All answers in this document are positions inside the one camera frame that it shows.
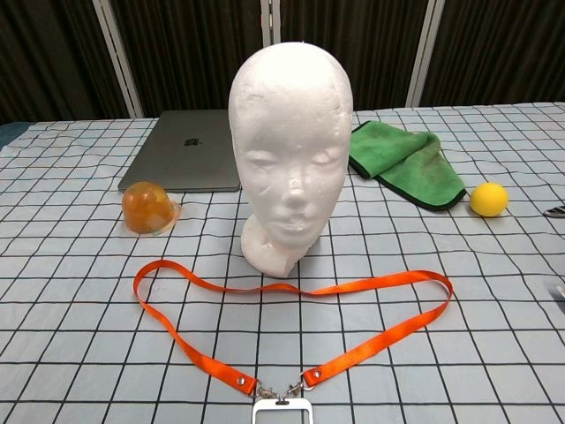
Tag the clear badge holder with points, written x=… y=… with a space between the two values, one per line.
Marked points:
x=257 y=415

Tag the white foam mannequin head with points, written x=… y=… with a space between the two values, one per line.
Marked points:
x=287 y=132

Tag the grey closed laptop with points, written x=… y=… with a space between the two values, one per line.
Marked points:
x=176 y=154

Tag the green microfibre cloth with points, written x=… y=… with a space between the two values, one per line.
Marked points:
x=406 y=159

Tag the orange jelly cup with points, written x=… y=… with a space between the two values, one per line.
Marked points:
x=145 y=207

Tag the black folding screen panel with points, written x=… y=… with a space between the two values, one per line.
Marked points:
x=44 y=53
x=499 y=53
x=353 y=44
x=185 y=53

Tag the yellow foam ball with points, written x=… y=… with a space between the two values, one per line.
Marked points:
x=489 y=199

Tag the checked white tablecloth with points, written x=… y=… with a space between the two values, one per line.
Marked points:
x=88 y=309

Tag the steel ladle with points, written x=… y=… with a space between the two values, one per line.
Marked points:
x=556 y=212

